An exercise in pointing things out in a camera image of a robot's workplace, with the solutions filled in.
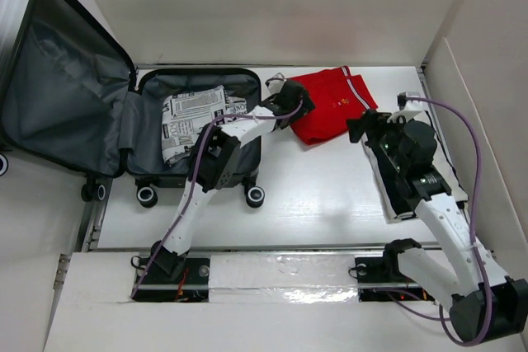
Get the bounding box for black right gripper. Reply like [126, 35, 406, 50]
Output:
[345, 109, 412, 172]

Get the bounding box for red polo shirt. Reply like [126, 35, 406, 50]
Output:
[291, 66, 378, 146]

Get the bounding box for black white striped shirt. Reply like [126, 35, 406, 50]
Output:
[361, 136, 469, 223]

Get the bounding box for newspaper print cloth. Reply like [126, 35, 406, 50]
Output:
[161, 85, 248, 167]

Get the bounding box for black white space suitcase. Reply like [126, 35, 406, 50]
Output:
[1, 0, 262, 208]

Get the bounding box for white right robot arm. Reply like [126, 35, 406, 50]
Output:
[346, 110, 527, 344]

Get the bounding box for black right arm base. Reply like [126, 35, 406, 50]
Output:
[348, 238, 435, 303]

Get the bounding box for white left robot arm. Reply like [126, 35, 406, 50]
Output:
[145, 79, 315, 284]

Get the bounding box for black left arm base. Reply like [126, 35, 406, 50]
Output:
[130, 252, 211, 303]

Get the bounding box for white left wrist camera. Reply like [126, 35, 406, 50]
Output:
[265, 73, 286, 93]

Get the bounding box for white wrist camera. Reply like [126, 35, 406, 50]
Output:
[397, 92, 423, 119]
[265, 73, 286, 93]

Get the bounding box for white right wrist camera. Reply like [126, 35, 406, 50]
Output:
[397, 92, 423, 119]

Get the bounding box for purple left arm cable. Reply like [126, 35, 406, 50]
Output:
[130, 73, 306, 299]

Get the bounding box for aluminium mounting rail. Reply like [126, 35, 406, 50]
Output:
[134, 242, 455, 293]

